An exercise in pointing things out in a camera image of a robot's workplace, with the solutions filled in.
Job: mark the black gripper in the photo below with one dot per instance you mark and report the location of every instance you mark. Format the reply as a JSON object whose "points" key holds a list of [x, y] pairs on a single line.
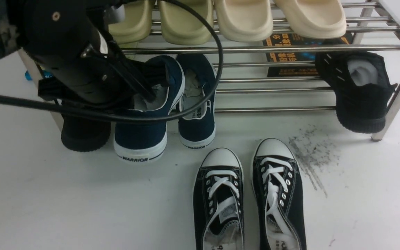
{"points": [[101, 75]]}

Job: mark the navy canvas slip-on shoe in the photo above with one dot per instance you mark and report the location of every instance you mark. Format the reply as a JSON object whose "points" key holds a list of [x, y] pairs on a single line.
{"points": [[197, 129], [145, 143]]}

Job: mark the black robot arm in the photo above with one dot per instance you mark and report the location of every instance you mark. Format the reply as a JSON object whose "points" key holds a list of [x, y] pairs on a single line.
{"points": [[69, 39]]}

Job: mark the stainless steel shoe rack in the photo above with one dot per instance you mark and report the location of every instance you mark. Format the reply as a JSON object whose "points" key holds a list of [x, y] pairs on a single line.
{"points": [[393, 106]]}

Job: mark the black knit sneaker left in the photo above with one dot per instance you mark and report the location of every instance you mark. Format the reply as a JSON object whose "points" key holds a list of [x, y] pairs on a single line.
{"points": [[83, 135]]}

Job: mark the black knit sneaker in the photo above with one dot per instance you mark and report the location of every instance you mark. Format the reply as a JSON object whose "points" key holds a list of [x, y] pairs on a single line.
{"points": [[83, 135], [362, 88]]}

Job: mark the cream foam slipper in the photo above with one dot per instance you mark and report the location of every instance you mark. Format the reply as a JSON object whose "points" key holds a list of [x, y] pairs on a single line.
{"points": [[318, 19], [244, 20]]}

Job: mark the black white lace-up sneaker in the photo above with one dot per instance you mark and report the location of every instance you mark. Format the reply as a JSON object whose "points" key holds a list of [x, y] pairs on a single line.
{"points": [[277, 185], [218, 202]]}

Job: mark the black knit sneaker right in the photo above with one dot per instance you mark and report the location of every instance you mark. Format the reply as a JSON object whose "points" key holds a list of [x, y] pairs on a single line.
{"points": [[362, 88]]}

